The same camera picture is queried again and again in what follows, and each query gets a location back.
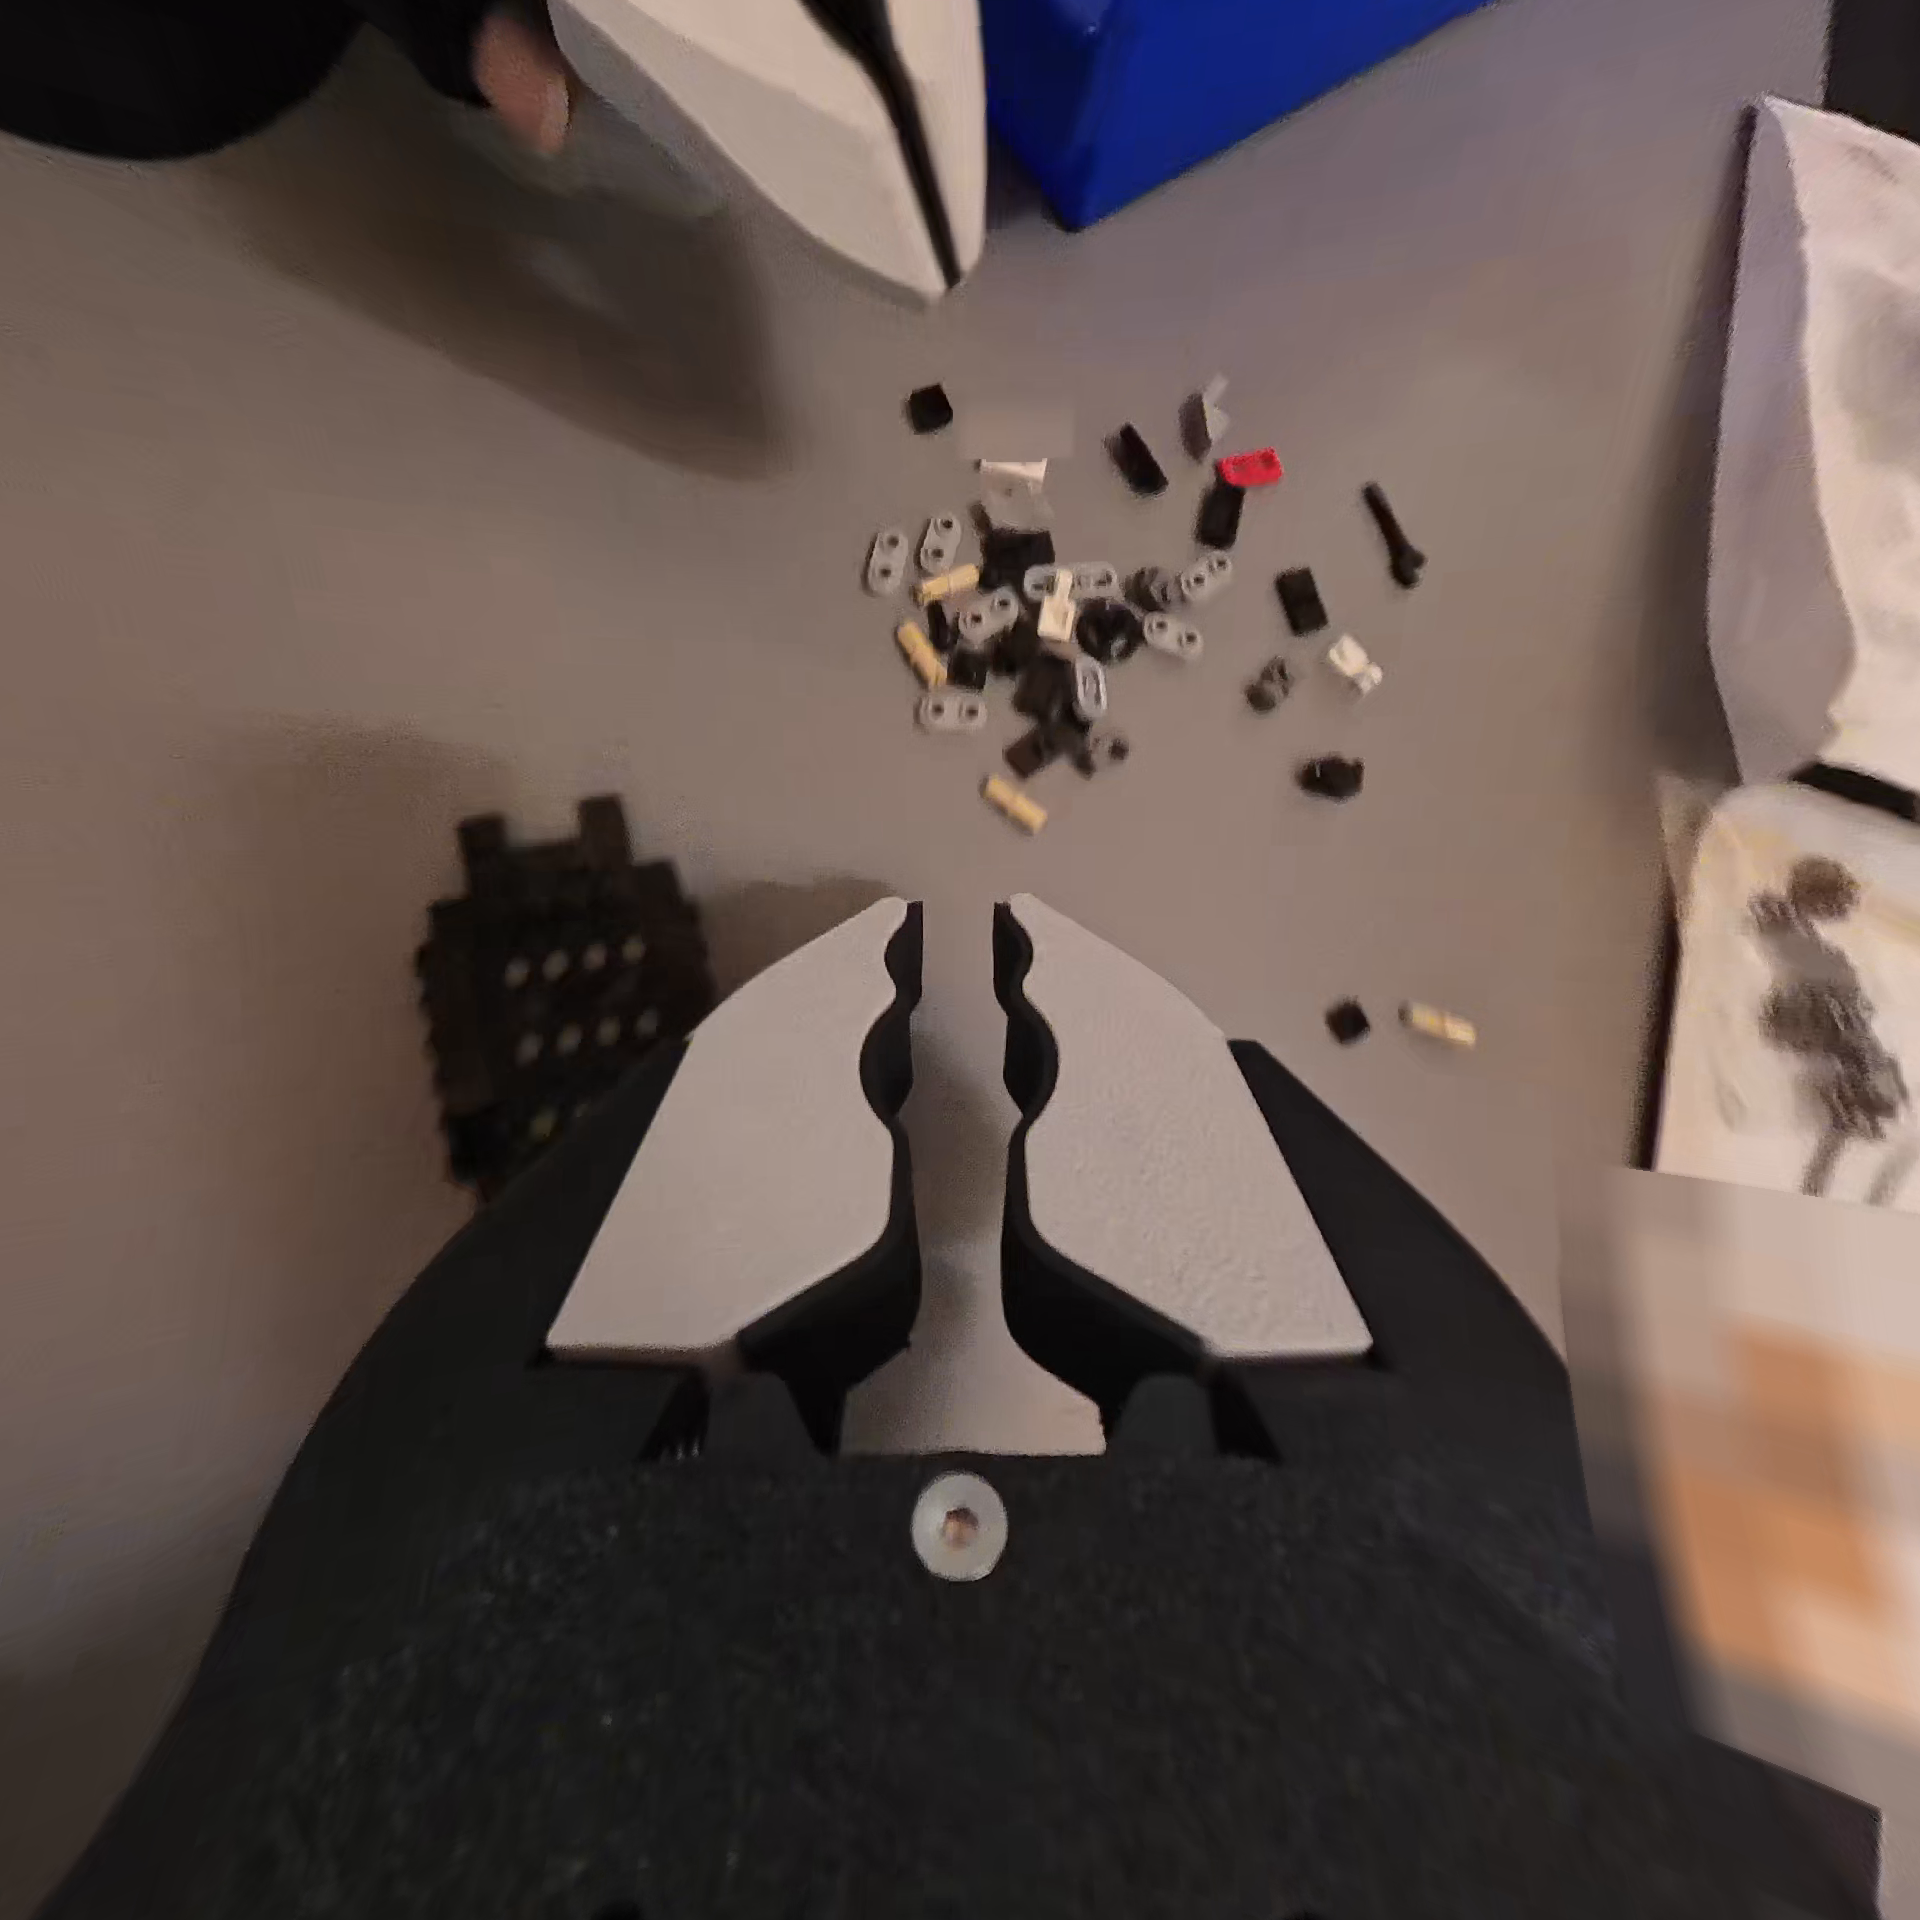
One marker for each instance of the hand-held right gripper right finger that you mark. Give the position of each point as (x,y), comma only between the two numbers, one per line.
(1200,1200)

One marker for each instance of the black brick chassis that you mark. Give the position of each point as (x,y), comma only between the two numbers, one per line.
(556,975)

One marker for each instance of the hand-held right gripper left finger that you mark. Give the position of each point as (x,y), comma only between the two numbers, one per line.
(721,1200)

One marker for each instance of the small black brick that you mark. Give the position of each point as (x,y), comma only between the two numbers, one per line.
(1347,1019)

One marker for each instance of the person's left hand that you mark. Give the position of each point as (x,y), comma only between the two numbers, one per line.
(524,83)

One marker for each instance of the pile of small bricks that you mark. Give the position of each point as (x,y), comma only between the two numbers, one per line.
(1036,599)

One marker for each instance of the printed white paper bag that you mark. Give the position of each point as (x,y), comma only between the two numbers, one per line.
(1814,451)

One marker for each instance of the blue plastic bin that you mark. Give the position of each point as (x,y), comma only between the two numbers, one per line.
(1200,90)

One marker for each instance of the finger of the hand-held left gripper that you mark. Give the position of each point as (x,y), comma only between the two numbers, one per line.
(749,106)
(954,90)

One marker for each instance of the black cloth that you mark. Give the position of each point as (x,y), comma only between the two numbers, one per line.
(149,76)

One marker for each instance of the tan pin brick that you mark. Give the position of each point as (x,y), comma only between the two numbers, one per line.
(1435,1021)

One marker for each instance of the clear bag of black parts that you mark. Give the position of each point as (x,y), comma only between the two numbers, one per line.
(1798,1019)

